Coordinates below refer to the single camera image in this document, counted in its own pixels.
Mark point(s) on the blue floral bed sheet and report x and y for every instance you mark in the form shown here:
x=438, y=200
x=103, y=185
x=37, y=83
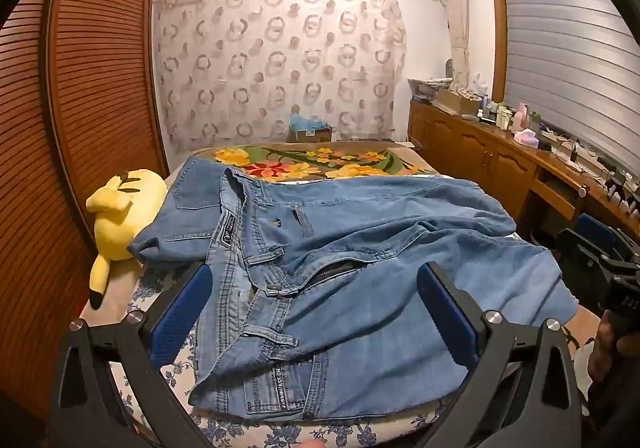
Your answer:
x=360, y=435

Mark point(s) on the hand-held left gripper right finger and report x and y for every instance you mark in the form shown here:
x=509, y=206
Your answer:
x=445, y=323

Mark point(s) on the pink tissue box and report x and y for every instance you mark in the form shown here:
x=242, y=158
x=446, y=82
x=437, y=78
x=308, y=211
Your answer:
x=527, y=137

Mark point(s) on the floral yellow red blanket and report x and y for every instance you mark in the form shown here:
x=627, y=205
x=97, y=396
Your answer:
x=320, y=160

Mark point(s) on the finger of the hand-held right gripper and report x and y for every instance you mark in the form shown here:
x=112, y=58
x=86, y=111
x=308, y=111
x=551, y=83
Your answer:
x=597, y=233
x=575, y=248

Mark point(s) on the blue plastic bag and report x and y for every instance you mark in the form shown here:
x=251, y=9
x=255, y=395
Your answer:
x=305, y=122

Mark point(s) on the light blue denim pants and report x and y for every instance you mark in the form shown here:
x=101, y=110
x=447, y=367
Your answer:
x=380, y=318

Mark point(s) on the pink bottle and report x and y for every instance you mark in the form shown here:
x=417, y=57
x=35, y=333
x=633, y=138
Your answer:
x=523, y=115

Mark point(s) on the wooden window frame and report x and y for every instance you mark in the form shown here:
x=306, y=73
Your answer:
x=496, y=28

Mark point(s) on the person's right forearm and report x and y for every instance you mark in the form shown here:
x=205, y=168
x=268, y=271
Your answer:
x=615, y=413

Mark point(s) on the flat open cardboard box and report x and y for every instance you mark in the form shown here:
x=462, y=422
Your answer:
x=455, y=100

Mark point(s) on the person's right hand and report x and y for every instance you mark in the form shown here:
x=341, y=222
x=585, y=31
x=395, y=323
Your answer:
x=602, y=343

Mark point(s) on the yellow plush toy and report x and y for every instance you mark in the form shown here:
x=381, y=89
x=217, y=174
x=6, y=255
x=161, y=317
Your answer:
x=125, y=213

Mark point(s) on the wooden cabinet counter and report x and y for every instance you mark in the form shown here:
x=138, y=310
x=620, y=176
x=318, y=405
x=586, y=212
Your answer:
x=475, y=148

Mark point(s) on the beige lace drape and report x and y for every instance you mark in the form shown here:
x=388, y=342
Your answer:
x=459, y=28

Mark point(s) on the pink printed quilt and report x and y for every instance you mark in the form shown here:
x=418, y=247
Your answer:
x=120, y=293

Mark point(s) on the dark blue denim pants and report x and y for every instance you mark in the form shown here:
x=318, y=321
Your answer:
x=350, y=208

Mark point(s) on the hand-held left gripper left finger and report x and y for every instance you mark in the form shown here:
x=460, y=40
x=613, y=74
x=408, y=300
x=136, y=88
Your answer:
x=182, y=315

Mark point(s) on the basket of clutter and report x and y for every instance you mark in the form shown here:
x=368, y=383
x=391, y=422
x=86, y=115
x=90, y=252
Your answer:
x=427, y=88

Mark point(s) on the group of toiletry bottles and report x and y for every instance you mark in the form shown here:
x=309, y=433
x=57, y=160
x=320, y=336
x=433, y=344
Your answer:
x=497, y=115

